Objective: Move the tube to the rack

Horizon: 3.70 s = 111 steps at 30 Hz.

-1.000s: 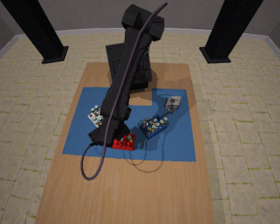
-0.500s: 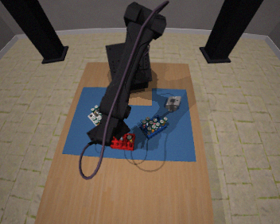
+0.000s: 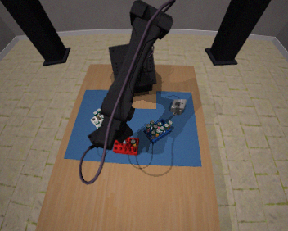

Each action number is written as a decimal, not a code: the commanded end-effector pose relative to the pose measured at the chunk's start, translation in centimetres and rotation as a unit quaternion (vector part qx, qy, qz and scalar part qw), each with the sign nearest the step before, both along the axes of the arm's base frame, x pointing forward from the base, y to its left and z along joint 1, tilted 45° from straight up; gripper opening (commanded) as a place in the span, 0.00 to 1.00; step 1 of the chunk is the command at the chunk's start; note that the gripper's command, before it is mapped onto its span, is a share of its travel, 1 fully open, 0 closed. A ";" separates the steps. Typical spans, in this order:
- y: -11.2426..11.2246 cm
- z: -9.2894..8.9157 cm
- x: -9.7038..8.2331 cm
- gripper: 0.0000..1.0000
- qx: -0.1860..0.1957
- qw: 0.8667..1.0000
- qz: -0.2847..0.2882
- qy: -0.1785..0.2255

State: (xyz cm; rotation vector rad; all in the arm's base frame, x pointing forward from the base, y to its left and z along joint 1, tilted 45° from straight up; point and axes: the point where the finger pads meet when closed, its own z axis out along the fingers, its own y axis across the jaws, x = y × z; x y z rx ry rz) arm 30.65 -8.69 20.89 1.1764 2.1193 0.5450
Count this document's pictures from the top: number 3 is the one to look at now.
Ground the red tube rack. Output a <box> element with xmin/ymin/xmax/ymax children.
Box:
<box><xmin>113</xmin><ymin>137</ymin><xmax>139</xmax><ymax>156</ymax></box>

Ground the white tube cap with printed label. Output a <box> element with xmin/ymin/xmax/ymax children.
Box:
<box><xmin>150</xmin><ymin>120</ymin><xmax>155</xmax><ymax>129</ymax></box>

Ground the blue bench mat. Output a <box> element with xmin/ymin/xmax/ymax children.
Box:
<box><xmin>64</xmin><ymin>90</ymin><xmax>202</xmax><ymax>167</ymax></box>

